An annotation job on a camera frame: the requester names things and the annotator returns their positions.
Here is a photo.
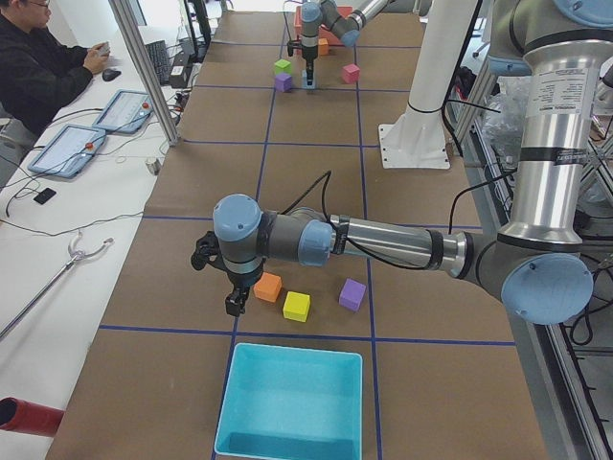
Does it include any light blue foam block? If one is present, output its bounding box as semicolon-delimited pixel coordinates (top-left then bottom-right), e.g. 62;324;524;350
302;70;316;90

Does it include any teach pendant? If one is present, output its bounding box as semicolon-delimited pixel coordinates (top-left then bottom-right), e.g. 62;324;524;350
28;125;106;179
92;90;152;134

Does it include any red bottle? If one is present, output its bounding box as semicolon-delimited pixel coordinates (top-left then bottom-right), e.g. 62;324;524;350
1;397;64;437

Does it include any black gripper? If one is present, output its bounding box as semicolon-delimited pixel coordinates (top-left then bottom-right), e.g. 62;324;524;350
225;270;262;315
302;46;318;85

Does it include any purple foam block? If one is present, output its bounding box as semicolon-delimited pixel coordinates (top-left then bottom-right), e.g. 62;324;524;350
274;72;293;93
338;278;367;312

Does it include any orange foam block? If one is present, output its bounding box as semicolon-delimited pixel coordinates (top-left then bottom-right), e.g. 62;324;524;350
318;38;329;57
253;272;283;303

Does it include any purple foam block right side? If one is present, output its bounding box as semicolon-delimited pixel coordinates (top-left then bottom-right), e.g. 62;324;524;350
274;72;293;93

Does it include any small metal cylinder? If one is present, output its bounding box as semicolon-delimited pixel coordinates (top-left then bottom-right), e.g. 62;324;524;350
145;157;161;175

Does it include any aluminium frame post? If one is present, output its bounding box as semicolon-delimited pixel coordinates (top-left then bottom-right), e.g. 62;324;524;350
108;0;179;147

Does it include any yellow foam block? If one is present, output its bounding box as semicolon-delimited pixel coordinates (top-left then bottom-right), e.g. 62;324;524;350
283;291;310;322

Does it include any black keyboard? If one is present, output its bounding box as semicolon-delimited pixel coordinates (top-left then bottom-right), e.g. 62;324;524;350
145;40;171;85

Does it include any black phone on table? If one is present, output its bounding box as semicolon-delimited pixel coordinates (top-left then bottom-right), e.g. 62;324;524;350
34;188;57;205

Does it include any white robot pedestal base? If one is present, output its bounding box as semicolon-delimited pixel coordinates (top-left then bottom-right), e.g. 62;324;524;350
378;0;481;170

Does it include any metal reacher tool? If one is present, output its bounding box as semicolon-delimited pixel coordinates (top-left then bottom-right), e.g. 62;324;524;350
1;230;114;341

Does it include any cyan plastic bin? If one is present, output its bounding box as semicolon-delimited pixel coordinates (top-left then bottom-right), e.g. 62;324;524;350
215;343;363;459

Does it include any seated person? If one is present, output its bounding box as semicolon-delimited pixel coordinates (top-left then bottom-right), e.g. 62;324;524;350
1;1;109;136

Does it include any green foam block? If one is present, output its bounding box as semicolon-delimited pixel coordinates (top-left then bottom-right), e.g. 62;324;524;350
273;58;292;75

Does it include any purple foam block left side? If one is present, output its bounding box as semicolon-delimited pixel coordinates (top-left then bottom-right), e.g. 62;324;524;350
338;278;367;312

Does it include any black computer mouse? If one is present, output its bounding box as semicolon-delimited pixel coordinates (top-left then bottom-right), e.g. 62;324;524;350
102;68;122;82

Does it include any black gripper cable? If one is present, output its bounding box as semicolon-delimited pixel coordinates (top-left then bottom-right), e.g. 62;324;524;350
283;0;304;56
282;169;518;270

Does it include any orange foam block left side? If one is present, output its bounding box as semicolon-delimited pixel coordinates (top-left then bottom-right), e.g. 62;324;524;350
253;272;283;303

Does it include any teach pendant near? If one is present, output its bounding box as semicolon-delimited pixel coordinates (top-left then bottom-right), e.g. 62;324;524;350
28;125;106;179

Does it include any orange foam block right side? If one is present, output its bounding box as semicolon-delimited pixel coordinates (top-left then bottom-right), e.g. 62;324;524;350
318;38;329;57

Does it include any pink plastic tray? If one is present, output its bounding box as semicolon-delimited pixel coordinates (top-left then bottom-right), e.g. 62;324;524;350
292;5;355;45

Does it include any teach pendant far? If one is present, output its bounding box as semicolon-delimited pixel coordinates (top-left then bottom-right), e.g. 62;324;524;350
92;90;152;134

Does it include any pink foam block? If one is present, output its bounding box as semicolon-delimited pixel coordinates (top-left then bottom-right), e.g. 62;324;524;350
341;63;360;84

